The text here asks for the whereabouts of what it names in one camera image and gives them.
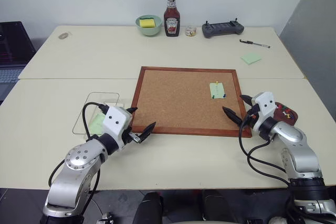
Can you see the pale green bowl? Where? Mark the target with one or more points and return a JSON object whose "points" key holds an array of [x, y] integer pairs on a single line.
{"points": [[148, 32]]}

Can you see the green sticky note pad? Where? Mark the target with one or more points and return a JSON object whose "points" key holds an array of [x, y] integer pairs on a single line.
{"points": [[251, 58]]}

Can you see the dark open laptop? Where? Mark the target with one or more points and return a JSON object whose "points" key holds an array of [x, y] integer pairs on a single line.
{"points": [[13, 43]]}

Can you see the brown pin dish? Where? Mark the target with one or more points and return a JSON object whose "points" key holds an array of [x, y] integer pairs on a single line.
{"points": [[292, 120]]}

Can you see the black rounded shape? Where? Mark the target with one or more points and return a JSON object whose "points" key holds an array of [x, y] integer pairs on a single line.
{"points": [[218, 208], [148, 208]]}

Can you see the small tape roll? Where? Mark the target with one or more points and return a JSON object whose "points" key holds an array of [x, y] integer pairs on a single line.
{"points": [[190, 31]]}

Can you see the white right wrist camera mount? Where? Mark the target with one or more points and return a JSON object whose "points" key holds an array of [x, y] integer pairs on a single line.
{"points": [[265, 103]]}

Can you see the green paper note with holes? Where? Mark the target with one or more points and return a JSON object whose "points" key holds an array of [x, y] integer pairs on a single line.
{"points": [[217, 90]]}

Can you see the clear acrylic tray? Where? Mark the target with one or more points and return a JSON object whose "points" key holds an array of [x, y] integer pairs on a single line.
{"points": [[78, 119]]}

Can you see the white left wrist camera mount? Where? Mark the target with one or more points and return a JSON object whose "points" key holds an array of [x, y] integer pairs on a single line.
{"points": [[114, 121]]}

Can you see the black pen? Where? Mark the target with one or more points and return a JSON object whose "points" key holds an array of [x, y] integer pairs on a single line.
{"points": [[252, 42]]}

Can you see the wooden framed cork board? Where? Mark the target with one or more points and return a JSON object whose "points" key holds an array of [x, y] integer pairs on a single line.
{"points": [[178, 98]]}

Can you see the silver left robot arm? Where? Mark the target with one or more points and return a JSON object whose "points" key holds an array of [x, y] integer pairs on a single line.
{"points": [[78, 161]]}

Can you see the grey oval table grommet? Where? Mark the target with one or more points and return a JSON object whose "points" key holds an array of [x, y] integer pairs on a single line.
{"points": [[63, 36]]}

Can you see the grey partition panel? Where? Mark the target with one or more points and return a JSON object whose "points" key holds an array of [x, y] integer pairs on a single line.
{"points": [[312, 37]]}

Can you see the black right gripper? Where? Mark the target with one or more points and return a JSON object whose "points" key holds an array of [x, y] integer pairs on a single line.
{"points": [[249, 121]]}

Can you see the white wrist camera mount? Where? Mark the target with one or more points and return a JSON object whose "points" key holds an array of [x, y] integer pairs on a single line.
{"points": [[114, 121], [265, 103]]}

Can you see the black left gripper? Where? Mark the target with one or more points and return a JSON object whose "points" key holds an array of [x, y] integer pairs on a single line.
{"points": [[132, 136]]}

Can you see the ketchup bottle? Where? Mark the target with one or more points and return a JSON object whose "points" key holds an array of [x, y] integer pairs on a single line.
{"points": [[172, 22]]}

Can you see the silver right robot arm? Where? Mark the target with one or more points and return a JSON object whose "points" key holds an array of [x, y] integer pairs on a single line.
{"points": [[296, 140]]}

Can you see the grey remote controller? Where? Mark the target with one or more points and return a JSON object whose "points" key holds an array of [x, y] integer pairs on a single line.
{"points": [[222, 30]]}

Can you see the yellow sponge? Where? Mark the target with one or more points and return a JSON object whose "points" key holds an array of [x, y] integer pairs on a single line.
{"points": [[147, 22]]}

